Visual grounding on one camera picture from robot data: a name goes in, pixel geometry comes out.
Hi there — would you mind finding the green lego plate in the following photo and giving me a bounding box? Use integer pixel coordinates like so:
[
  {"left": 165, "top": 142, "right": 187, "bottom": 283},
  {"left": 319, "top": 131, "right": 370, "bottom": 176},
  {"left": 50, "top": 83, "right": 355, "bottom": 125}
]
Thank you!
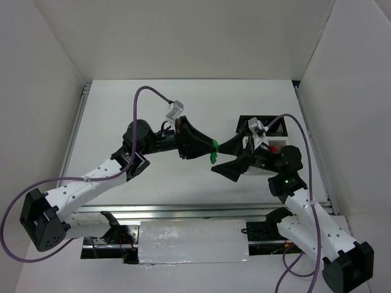
[{"left": 210, "top": 139, "right": 219, "bottom": 164}]

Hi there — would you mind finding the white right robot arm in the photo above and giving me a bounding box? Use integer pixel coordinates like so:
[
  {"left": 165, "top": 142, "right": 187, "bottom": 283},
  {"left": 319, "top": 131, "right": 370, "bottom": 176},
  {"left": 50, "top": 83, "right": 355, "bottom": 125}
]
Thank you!
[{"left": 212, "top": 134, "right": 374, "bottom": 292}]

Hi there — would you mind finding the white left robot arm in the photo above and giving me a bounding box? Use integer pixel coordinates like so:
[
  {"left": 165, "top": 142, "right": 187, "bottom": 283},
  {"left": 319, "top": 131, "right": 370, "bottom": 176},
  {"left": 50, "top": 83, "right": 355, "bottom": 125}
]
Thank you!
[{"left": 20, "top": 116, "right": 218, "bottom": 252}]

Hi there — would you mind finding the white slotted container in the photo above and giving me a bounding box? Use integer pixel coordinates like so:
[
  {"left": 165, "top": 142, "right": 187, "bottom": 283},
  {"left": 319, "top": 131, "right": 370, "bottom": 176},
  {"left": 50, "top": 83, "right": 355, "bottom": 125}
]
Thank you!
[{"left": 244, "top": 137, "right": 288, "bottom": 175}]

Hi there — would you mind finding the white taped cover panel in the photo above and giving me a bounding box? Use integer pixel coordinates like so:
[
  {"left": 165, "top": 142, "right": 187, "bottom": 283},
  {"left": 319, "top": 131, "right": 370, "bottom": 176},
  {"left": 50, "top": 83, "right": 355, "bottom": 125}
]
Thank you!
[{"left": 138, "top": 219, "right": 250, "bottom": 264}]

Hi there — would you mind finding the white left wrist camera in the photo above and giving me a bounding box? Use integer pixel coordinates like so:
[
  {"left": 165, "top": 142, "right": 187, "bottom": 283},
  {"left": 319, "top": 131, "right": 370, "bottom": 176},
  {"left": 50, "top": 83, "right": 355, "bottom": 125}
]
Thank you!
[{"left": 166, "top": 100, "right": 184, "bottom": 121}]

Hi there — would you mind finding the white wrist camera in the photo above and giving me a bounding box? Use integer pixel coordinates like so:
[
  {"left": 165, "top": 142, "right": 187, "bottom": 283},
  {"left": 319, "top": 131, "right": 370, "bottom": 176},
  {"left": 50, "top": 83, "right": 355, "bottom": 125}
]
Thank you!
[
  {"left": 248, "top": 117, "right": 269, "bottom": 148},
  {"left": 166, "top": 100, "right": 184, "bottom": 121}
]

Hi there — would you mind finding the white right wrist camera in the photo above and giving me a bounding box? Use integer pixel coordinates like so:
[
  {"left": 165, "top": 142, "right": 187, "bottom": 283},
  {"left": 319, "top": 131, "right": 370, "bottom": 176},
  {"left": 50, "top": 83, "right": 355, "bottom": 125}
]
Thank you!
[{"left": 248, "top": 117, "right": 269, "bottom": 148}]

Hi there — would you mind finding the aluminium front rail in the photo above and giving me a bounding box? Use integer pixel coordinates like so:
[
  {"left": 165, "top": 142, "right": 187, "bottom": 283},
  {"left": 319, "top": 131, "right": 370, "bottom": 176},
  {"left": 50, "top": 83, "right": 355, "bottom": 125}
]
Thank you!
[{"left": 76, "top": 203, "right": 283, "bottom": 223}]

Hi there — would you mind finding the aluminium rail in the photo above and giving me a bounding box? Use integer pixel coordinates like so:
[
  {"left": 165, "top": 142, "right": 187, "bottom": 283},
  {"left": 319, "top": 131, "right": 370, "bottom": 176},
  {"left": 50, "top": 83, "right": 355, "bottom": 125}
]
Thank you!
[
  {"left": 76, "top": 203, "right": 283, "bottom": 223},
  {"left": 59, "top": 84, "right": 92, "bottom": 177}
]

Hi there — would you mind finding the aluminium left side rail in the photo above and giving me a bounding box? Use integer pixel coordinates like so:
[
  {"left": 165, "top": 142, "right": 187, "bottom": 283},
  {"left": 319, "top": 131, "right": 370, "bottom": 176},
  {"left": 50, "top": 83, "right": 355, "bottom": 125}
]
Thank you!
[{"left": 59, "top": 84, "right": 92, "bottom": 177}]

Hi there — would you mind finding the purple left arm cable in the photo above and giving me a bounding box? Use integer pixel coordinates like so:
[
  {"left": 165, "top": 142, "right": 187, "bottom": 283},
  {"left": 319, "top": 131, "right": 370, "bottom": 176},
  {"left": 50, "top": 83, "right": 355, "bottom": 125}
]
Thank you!
[{"left": 0, "top": 86, "right": 174, "bottom": 263}]

